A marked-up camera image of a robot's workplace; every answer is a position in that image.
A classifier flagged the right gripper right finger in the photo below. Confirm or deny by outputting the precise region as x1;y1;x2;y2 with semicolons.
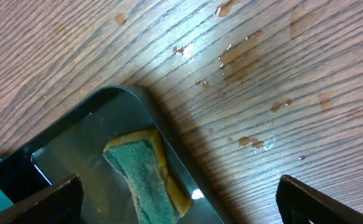
276;175;363;224

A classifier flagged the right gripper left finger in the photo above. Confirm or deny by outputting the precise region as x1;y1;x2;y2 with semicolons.
0;174;85;224

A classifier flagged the green yellow sponge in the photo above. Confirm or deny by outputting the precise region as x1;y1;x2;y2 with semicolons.
103;129;191;224

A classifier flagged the black water tray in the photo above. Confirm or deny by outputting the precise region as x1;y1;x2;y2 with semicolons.
0;86;234;223

